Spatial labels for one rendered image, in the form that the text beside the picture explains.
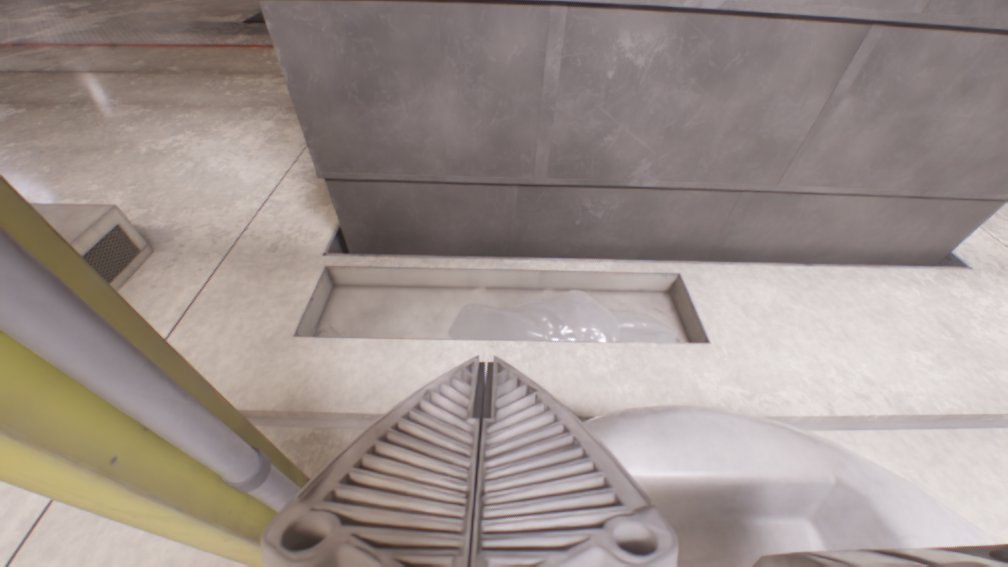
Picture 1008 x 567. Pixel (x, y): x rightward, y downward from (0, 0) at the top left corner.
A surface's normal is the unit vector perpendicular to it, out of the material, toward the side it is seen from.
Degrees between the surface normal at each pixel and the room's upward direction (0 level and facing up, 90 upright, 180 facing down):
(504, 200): 90
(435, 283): 90
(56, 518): 0
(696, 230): 90
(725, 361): 0
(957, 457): 0
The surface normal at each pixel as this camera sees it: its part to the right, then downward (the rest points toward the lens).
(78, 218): 0.03, -0.72
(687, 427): 0.02, -0.92
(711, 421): 0.07, -0.98
